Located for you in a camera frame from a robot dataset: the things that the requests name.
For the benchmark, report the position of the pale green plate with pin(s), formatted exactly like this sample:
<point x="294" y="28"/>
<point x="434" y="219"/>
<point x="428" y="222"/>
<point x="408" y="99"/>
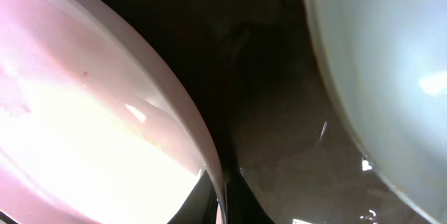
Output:
<point x="384" y="65"/>

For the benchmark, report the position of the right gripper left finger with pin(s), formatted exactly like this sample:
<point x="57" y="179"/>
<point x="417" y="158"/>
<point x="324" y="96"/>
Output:
<point x="201" y="205"/>

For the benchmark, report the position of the brown plastic serving tray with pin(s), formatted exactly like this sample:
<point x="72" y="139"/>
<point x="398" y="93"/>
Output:
<point x="250" y="69"/>

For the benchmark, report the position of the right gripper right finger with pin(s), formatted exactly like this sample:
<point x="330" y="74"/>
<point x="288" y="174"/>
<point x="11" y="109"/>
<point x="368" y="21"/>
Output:
<point x="242" y="205"/>

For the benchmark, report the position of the white plate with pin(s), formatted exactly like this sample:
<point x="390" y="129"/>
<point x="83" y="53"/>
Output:
<point x="95" y="127"/>

